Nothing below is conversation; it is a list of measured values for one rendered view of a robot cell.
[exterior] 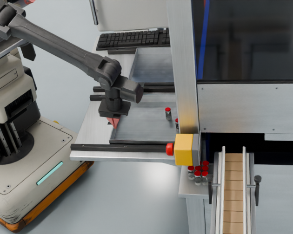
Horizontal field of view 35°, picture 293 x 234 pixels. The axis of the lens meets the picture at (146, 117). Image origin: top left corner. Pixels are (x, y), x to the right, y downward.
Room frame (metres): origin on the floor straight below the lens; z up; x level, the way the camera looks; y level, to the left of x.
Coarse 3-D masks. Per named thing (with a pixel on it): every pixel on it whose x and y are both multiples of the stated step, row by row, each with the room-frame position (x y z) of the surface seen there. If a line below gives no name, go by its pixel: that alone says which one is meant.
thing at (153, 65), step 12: (144, 48) 1.77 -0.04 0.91; (156, 48) 1.76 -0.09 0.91; (168, 48) 1.75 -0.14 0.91; (144, 60) 1.72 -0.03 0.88; (156, 60) 1.71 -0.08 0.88; (168, 60) 1.69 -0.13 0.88; (132, 72) 1.63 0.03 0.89; (144, 72) 1.63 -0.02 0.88; (156, 72) 1.61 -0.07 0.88; (168, 72) 1.60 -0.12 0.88; (156, 84) 1.50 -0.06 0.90; (168, 84) 1.49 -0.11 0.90
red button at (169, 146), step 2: (168, 144) 1.03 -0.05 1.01; (170, 144) 1.03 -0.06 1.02; (172, 144) 1.03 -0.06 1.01; (166, 146) 1.03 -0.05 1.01; (168, 146) 1.02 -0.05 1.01; (170, 146) 1.02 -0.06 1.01; (172, 146) 1.02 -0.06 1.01; (166, 148) 1.02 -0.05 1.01; (168, 148) 1.02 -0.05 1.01; (170, 148) 1.02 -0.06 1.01; (172, 148) 1.02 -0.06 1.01; (166, 150) 1.02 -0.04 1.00; (168, 150) 1.01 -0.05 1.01; (170, 150) 1.01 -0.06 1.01; (172, 150) 1.01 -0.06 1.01; (166, 152) 1.01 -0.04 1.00; (168, 152) 1.01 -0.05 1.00; (170, 152) 1.01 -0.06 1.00; (172, 152) 1.01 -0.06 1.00; (168, 154) 1.01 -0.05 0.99; (170, 154) 1.01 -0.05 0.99; (172, 154) 1.01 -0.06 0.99
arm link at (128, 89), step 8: (120, 72) 1.26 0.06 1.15; (104, 80) 1.19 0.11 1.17; (120, 80) 1.23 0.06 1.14; (128, 80) 1.22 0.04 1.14; (104, 88) 1.21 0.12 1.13; (112, 88) 1.21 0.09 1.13; (120, 88) 1.20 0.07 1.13; (128, 88) 1.19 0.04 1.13; (136, 88) 1.19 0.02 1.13; (120, 96) 1.21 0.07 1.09; (128, 96) 1.19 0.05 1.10; (136, 96) 1.18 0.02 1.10
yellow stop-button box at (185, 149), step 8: (176, 136) 1.04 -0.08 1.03; (184, 136) 1.04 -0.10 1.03; (192, 136) 1.03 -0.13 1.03; (176, 144) 1.01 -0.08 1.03; (184, 144) 1.00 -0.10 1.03; (192, 144) 1.00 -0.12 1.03; (176, 152) 0.99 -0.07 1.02; (184, 152) 0.98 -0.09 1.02; (192, 152) 0.98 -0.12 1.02; (176, 160) 0.99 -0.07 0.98; (184, 160) 0.98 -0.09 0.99; (192, 160) 0.98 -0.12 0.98
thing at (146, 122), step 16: (144, 96) 1.43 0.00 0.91; (160, 96) 1.41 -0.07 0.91; (128, 112) 1.38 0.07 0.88; (144, 112) 1.36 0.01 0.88; (160, 112) 1.35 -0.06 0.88; (176, 112) 1.33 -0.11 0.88; (112, 128) 1.26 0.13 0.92; (128, 128) 1.29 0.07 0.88; (144, 128) 1.27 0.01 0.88; (160, 128) 1.26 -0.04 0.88; (128, 144) 1.19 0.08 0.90; (144, 144) 1.17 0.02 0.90; (160, 144) 1.16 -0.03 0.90
